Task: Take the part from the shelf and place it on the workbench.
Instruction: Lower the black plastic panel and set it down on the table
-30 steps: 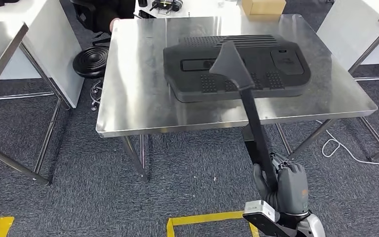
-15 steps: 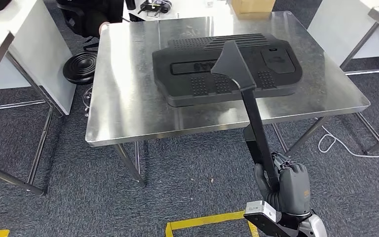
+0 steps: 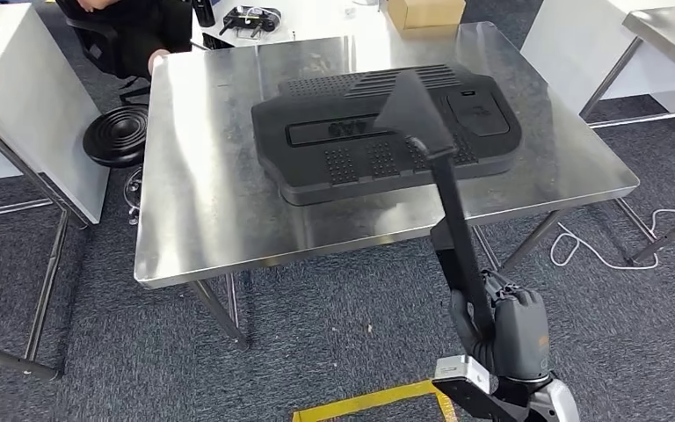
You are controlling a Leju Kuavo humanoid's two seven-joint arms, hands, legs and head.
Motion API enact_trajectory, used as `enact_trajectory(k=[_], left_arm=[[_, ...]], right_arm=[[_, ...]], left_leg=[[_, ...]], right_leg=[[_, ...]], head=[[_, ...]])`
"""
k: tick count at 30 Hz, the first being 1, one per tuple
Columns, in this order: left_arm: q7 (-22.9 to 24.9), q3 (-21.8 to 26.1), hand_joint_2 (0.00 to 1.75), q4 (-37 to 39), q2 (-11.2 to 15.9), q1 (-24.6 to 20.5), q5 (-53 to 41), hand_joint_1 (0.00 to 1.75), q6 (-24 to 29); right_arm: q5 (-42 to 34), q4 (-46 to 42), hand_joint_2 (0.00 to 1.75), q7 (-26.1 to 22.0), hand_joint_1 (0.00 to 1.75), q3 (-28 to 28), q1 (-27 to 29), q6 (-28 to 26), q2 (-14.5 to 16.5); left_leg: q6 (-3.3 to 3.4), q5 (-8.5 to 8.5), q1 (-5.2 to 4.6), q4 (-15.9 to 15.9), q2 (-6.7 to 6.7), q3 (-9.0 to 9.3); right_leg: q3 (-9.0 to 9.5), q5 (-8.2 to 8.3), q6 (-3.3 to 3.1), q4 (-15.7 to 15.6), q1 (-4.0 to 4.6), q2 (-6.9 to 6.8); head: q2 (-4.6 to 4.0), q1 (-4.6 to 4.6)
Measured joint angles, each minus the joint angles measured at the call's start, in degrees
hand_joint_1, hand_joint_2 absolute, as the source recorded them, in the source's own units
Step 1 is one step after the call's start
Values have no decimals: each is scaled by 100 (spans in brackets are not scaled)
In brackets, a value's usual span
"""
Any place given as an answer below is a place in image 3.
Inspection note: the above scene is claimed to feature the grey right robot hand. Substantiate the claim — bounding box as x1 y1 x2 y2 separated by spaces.
449 268 551 383

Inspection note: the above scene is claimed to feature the black plastic panel part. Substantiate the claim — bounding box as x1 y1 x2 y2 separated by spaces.
372 69 497 340

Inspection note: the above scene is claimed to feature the stainless steel workbench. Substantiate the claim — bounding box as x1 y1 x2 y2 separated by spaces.
134 22 659 351
520 0 675 266
0 3 111 382

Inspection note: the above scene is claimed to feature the small black part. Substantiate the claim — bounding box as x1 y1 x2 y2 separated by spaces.
219 5 283 40

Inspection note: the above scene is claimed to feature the yellow floor tape square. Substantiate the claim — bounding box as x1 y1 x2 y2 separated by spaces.
292 379 460 422

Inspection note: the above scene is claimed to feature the black engine cover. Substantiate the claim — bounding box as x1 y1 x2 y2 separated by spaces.
250 63 523 207

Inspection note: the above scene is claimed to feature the brown cardboard piece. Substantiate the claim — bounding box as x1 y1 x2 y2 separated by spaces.
387 0 467 32

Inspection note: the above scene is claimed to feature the black flat device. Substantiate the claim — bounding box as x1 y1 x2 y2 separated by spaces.
201 32 236 52

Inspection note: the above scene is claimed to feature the black ribbed disc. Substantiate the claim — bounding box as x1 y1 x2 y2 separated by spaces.
83 105 150 227

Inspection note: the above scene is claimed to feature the black bottle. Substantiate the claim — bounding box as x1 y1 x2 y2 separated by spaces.
192 0 217 28

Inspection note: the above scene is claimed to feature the person's hand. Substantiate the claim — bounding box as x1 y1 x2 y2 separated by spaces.
147 48 171 75

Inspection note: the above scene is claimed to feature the seated person in black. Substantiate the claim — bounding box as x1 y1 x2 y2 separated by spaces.
54 0 194 81

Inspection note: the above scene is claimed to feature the black bulky object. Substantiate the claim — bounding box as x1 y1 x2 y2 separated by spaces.
64 16 152 107

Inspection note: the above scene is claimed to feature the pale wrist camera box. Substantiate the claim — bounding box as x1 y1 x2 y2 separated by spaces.
433 355 499 396

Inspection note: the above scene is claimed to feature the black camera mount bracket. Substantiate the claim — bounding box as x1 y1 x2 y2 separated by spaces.
432 377 535 422

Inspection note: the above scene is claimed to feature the white floor cable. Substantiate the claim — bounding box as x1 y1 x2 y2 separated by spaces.
549 208 675 272

